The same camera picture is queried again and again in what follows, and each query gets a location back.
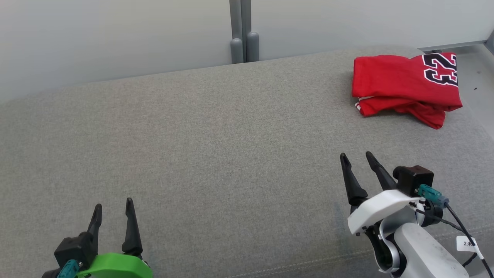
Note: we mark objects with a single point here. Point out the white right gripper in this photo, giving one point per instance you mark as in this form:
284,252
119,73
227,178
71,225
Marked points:
380,208

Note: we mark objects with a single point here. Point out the red and white basketball jersey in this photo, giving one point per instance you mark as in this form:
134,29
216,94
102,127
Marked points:
389,77

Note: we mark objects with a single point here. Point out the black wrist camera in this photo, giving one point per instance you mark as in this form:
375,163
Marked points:
75,249
413,179

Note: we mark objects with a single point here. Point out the grey fabric sofa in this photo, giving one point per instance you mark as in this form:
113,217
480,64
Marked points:
212,154

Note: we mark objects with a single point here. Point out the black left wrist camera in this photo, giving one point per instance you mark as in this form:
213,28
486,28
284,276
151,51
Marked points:
75,249

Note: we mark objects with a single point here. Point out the red basketball shorts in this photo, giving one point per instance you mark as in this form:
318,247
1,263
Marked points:
424,114

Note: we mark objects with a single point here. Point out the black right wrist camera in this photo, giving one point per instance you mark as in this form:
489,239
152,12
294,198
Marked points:
413,179

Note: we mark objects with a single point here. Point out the grey partition post with latch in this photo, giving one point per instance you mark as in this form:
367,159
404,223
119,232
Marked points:
235,19

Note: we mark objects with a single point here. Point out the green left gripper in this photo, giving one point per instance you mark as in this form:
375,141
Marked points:
115,266

